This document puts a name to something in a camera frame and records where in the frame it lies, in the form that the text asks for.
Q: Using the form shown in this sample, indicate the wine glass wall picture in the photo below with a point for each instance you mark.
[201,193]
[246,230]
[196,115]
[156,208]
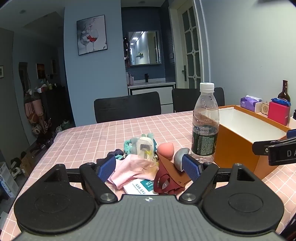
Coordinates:
[92,34]

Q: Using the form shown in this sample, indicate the black faucet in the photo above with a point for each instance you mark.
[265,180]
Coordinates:
[146,78]

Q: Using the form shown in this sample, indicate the white packet teal label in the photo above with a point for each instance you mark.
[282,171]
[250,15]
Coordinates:
[138,187]

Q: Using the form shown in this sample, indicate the small beige speaker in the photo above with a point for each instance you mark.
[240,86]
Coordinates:
[265,108]

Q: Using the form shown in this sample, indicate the brown glass bottle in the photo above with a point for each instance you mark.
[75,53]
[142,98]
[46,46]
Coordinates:
[284,95]

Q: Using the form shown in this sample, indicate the pink checked tablecloth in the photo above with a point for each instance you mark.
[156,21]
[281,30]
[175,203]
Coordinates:
[81,143]

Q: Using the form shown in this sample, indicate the pink bottle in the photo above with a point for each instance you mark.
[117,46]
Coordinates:
[130,79]

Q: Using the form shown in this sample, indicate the grey egg-shaped sponge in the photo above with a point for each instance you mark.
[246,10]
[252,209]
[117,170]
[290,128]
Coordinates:
[179,158]

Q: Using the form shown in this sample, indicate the framed wall mirror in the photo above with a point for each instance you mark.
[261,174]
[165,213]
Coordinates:
[143,47]

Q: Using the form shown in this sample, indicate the hanging bags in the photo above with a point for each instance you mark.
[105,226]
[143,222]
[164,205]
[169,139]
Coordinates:
[32,111]

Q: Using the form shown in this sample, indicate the purple tissue box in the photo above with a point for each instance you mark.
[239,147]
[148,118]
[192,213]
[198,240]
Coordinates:
[247,103]

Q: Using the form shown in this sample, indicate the small dark framed picture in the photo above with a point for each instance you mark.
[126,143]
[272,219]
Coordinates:
[40,70]

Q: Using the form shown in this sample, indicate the red box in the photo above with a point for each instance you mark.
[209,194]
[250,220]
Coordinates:
[277,113]

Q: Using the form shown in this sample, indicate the clear plastic water bottle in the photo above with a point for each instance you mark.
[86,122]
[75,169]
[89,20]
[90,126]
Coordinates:
[204,139]

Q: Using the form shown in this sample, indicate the pink cloth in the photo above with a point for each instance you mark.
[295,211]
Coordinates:
[127,171]

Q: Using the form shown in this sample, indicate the navy cloth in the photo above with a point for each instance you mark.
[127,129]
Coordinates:
[115,152]

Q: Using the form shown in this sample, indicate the dark cabinet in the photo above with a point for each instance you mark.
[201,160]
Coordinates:
[54,104]

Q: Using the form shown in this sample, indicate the blue packet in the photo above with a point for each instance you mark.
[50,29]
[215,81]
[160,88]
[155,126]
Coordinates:
[281,101]

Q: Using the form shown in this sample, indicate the orange cardboard box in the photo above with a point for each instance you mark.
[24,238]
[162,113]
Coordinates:
[233,143]

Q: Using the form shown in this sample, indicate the cardboard box on floor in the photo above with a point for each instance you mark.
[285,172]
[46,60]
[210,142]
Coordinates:
[27,164]

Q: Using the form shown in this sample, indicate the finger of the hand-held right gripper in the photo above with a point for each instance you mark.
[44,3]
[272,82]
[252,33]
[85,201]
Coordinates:
[291,133]
[260,147]

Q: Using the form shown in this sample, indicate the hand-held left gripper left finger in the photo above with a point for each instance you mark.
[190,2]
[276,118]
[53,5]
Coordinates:
[106,168]

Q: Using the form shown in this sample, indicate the pink makeup sponge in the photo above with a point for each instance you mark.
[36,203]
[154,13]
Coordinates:
[165,150]

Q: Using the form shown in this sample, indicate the black chair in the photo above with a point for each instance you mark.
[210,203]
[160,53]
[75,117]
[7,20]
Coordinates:
[182,99]
[127,106]

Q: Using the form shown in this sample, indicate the white translucent pouch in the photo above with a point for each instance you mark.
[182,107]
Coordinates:
[143,144]

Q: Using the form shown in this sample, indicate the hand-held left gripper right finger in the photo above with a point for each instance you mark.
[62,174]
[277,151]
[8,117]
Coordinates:
[192,168]

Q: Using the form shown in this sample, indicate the white glass-paneled door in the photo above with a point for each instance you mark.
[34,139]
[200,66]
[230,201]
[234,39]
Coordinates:
[192,46]

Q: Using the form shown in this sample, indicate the teal plush toy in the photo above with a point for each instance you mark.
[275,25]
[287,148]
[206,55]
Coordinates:
[129,144]

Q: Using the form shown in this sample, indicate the white vanity cabinet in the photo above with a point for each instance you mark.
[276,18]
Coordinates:
[150,89]

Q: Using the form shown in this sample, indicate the black jar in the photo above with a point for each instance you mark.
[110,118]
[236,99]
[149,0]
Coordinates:
[294,114]

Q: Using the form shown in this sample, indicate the grey wall frame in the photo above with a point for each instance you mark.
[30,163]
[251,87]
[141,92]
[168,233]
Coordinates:
[1,71]

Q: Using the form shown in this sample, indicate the wavy wall mirror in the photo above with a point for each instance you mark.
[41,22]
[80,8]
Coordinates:
[24,76]

